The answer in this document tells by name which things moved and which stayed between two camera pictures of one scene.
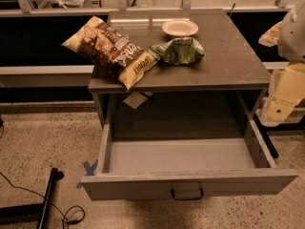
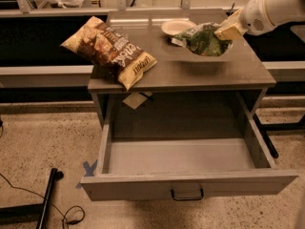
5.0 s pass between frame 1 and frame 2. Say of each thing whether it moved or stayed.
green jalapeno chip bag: moved
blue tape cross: stayed
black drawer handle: stayed
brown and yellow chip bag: stayed
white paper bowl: stayed
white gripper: moved
